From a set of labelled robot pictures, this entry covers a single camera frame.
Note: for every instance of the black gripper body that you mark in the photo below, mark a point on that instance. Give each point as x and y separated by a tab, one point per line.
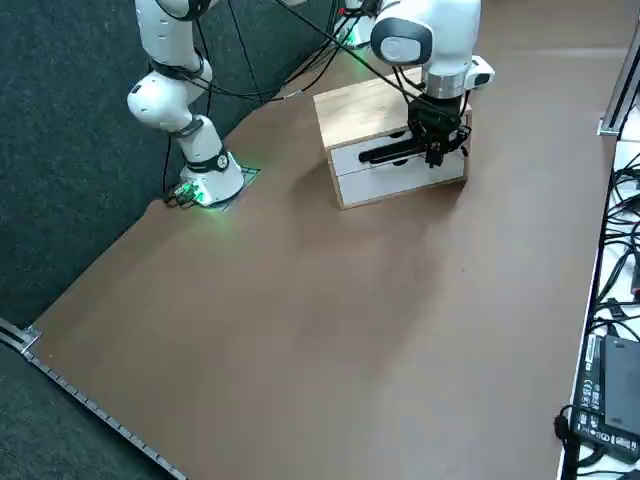
435	115

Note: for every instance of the white drawer front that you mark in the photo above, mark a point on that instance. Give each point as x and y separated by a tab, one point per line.
345	162
380	187

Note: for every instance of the wooden drawer box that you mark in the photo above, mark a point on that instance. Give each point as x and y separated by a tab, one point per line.
360	110

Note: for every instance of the black power adapter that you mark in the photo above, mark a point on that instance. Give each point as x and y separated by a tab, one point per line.
620	390

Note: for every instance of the silver metal bracket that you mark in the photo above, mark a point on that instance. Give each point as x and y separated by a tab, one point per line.
610	127

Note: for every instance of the metal camera post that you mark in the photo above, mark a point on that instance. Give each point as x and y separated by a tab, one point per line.
625	80

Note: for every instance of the aluminium table edge rail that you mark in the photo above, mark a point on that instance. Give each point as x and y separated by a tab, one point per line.
75	392

